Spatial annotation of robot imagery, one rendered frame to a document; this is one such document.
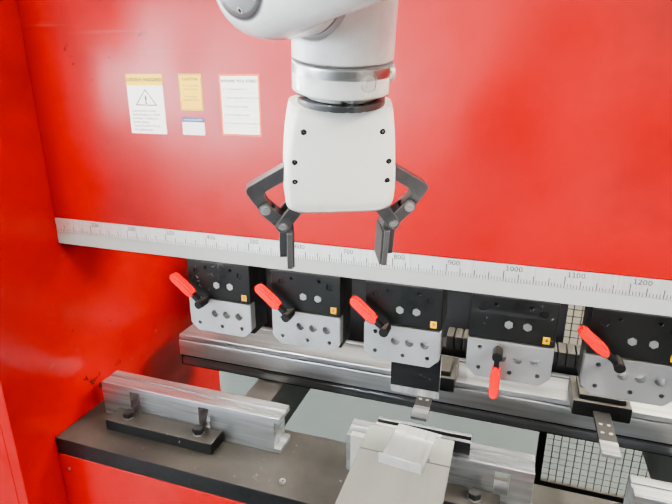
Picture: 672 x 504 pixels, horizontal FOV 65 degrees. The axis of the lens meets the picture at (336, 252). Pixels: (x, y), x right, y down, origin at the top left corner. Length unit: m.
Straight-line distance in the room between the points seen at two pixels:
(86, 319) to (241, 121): 0.72
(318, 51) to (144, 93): 0.77
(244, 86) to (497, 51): 0.45
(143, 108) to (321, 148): 0.75
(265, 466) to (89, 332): 0.58
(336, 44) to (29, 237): 1.04
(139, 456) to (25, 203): 0.63
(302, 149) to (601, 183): 0.59
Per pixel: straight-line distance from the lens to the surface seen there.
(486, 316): 1.01
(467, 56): 0.92
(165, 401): 1.42
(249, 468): 1.30
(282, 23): 0.36
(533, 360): 1.06
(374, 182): 0.48
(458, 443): 1.19
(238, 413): 1.32
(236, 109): 1.05
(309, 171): 0.46
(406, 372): 1.12
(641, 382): 1.07
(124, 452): 1.42
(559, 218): 0.95
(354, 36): 0.42
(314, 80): 0.43
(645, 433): 1.46
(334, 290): 1.05
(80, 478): 1.56
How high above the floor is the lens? 1.71
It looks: 18 degrees down
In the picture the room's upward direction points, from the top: straight up
